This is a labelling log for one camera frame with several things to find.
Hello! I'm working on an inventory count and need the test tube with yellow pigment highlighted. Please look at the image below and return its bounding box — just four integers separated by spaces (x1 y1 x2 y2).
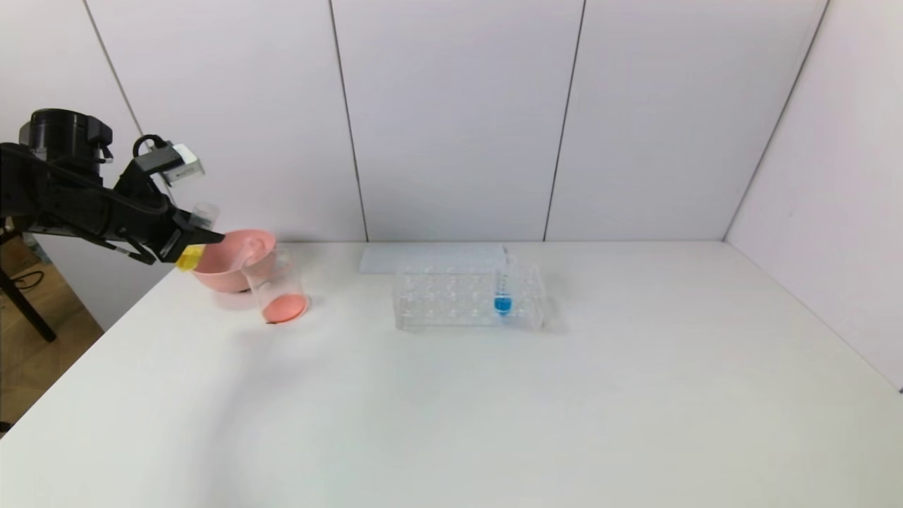
175 202 221 273

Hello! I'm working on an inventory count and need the test tube with blue pigment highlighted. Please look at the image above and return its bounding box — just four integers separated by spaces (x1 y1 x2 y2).
494 246 514 318

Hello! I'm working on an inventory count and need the pink plastic bowl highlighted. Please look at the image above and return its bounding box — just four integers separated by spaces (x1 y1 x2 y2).
190 229 277 294

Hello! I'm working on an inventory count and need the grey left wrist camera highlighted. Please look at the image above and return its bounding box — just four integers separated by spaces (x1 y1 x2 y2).
133 143 206 186

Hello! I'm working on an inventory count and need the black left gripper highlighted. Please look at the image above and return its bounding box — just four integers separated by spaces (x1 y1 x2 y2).
100 190 226 265

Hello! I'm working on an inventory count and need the flat white sheet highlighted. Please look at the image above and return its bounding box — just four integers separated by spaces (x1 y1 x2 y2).
360 244 507 275

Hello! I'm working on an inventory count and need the clear acrylic test tube rack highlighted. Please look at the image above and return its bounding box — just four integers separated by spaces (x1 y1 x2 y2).
393 258 545 331

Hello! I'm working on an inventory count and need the clear glass beaker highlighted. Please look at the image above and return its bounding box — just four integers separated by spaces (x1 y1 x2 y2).
243 248 310 325

